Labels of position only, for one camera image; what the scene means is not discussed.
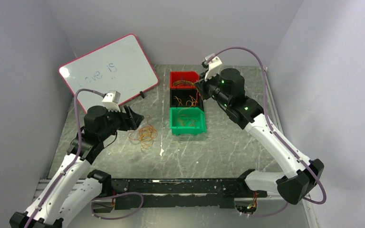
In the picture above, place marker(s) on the red plastic bin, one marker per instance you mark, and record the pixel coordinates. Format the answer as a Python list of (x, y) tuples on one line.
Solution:
[(183, 79)]

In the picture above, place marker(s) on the green plastic bin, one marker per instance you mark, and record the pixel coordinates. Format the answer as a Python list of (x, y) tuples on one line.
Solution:
[(189, 120)]

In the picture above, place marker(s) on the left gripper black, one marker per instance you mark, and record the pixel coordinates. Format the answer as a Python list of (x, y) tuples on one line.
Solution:
[(131, 121)]

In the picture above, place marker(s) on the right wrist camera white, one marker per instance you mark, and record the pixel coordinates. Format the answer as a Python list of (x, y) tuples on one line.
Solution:
[(212, 65)]

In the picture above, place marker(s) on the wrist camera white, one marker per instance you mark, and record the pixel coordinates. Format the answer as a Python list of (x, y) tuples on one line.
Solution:
[(212, 65), (111, 100)]

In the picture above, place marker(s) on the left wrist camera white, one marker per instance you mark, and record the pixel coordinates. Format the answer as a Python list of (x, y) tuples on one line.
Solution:
[(111, 100)]

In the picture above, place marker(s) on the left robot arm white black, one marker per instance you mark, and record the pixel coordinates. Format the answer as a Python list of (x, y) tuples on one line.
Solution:
[(72, 163)]

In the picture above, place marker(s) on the black plastic bin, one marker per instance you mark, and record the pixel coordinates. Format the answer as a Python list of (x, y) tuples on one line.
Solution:
[(184, 98)]

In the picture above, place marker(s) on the aluminium rail frame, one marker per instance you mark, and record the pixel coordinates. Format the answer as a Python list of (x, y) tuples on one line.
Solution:
[(100, 205)]

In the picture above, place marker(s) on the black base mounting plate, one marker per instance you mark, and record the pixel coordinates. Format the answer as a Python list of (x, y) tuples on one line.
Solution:
[(169, 193)]

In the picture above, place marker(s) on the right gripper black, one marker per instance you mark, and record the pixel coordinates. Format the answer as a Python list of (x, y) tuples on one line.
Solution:
[(203, 84)]

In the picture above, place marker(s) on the whiteboard with pink frame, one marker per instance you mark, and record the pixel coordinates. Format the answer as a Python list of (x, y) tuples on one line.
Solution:
[(119, 66)]

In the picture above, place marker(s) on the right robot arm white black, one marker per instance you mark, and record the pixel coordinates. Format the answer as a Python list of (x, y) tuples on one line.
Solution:
[(299, 174)]

